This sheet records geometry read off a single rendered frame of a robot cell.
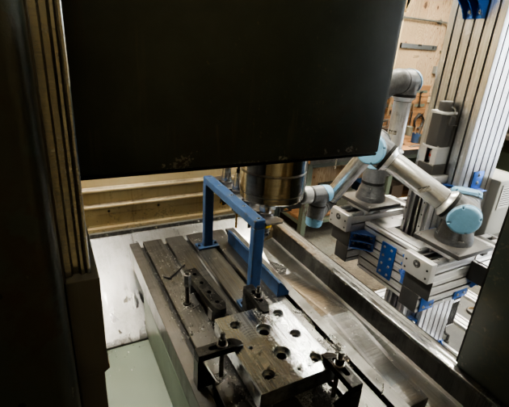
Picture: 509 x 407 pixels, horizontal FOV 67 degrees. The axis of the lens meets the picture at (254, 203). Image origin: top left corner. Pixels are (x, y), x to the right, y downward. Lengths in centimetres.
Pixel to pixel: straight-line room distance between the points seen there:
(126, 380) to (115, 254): 60
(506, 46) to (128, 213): 176
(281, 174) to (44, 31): 52
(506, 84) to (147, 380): 184
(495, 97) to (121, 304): 179
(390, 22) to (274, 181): 39
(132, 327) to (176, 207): 63
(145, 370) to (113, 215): 74
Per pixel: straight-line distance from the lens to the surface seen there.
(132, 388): 154
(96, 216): 194
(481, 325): 143
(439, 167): 194
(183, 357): 121
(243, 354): 109
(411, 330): 161
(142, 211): 197
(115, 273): 185
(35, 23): 54
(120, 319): 174
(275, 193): 86
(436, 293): 181
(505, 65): 195
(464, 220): 159
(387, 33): 89
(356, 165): 173
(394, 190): 457
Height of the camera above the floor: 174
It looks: 22 degrees down
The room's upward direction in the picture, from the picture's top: 4 degrees clockwise
